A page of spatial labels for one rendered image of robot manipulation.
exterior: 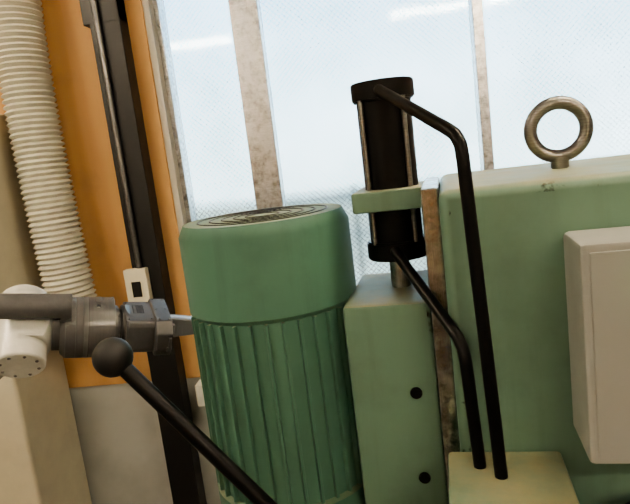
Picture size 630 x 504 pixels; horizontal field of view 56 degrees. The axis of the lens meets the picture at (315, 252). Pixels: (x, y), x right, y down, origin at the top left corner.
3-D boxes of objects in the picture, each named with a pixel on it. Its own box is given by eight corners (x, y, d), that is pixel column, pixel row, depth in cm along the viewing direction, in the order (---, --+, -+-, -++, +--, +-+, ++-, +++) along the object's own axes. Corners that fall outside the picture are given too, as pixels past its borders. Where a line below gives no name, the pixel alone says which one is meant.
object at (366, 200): (368, 251, 64) (351, 89, 62) (444, 245, 63) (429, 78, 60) (358, 267, 57) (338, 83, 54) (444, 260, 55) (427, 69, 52)
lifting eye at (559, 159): (524, 171, 56) (520, 101, 55) (593, 164, 55) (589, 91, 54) (527, 172, 55) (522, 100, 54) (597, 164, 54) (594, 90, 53)
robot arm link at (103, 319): (158, 338, 99) (81, 340, 94) (163, 283, 96) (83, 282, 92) (170, 374, 88) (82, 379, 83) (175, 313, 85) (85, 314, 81)
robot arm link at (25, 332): (82, 380, 87) (-6, 384, 82) (83, 319, 93) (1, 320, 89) (86, 336, 79) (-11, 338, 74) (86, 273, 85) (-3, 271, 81)
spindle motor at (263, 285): (250, 450, 77) (214, 212, 72) (386, 449, 73) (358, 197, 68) (195, 538, 60) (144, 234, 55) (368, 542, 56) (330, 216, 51)
